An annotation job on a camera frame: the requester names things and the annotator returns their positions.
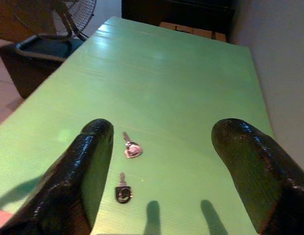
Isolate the black bin with blue liner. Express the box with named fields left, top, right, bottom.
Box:
left=0, top=35, right=84, bottom=98

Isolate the black standing fan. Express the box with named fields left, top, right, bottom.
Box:
left=0, top=0, right=97, bottom=42

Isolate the black cabinet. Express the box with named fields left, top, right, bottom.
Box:
left=121, top=0, right=237, bottom=42

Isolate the green plastic table sheet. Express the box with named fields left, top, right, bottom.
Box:
left=0, top=16, right=275, bottom=235

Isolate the key with black head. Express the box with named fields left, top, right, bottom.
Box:
left=114, top=172, right=131, bottom=204

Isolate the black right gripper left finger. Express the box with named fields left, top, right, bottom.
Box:
left=0, top=118, right=115, bottom=235

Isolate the flat cardboard box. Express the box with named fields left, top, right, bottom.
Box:
left=159, top=21, right=227, bottom=42

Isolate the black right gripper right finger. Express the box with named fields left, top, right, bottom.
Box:
left=211, top=118, right=304, bottom=235

